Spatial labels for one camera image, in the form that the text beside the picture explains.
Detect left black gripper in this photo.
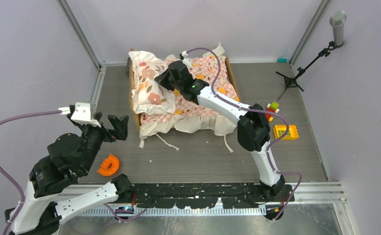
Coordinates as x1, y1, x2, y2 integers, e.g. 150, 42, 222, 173
80, 111, 130, 172

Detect white floral pillow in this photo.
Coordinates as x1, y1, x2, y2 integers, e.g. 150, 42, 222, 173
129, 51, 175, 115

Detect wooden pet bed frame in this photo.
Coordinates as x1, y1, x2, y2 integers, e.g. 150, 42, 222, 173
128, 47, 240, 132

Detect pink checkered duck blanket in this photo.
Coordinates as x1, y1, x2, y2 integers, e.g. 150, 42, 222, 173
137, 42, 240, 154

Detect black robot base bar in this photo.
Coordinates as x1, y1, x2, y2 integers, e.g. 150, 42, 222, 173
116, 183, 295, 220

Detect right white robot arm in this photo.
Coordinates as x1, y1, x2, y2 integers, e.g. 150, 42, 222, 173
155, 60, 285, 201

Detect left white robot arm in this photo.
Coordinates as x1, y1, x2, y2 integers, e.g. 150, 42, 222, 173
5, 113, 133, 235

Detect orange plastic arch piece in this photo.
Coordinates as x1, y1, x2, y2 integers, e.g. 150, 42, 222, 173
96, 154, 120, 177

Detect red green toy car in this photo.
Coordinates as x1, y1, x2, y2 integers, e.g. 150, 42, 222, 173
265, 102, 280, 122

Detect teal small block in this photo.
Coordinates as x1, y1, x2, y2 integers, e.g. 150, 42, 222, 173
277, 58, 288, 63

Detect black microphone tripod stand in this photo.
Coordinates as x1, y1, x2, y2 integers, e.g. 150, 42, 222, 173
276, 41, 343, 100

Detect yellow toy window block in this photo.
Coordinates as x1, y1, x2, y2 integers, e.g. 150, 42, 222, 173
273, 124, 300, 141

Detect grey microphone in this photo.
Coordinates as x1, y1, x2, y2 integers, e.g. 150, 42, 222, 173
329, 10, 347, 47

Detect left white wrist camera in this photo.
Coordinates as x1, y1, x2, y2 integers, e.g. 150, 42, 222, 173
58, 102, 102, 127

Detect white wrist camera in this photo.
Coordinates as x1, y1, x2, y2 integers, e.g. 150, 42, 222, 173
179, 50, 192, 70
58, 102, 102, 127

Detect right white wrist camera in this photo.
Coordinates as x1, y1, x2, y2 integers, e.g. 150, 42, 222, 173
179, 50, 192, 70

